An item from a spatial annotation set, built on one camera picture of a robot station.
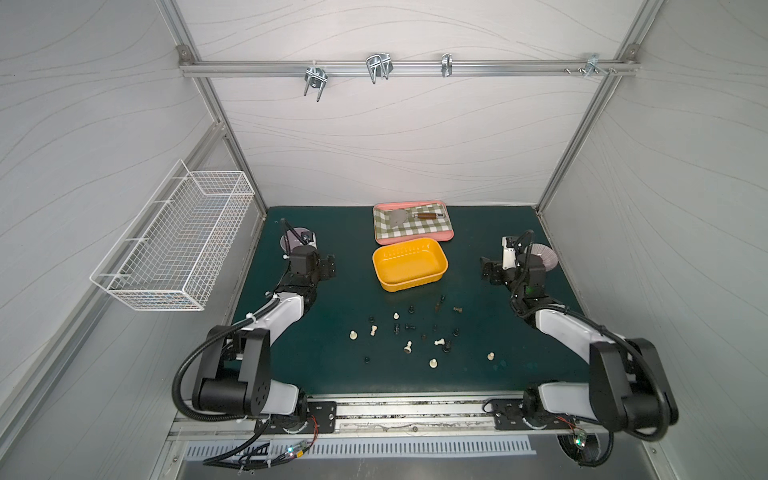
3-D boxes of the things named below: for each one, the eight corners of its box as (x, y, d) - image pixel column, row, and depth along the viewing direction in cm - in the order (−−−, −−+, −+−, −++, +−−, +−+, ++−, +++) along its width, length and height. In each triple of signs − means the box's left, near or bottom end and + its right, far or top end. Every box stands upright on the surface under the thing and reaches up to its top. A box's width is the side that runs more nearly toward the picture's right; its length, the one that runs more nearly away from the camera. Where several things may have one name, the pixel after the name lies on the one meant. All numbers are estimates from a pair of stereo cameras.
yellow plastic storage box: (381, 298, 98) (381, 287, 92) (371, 259, 108) (370, 248, 102) (450, 281, 102) (453, 271, 97) (434, 246, 112) (436, 234, 107)
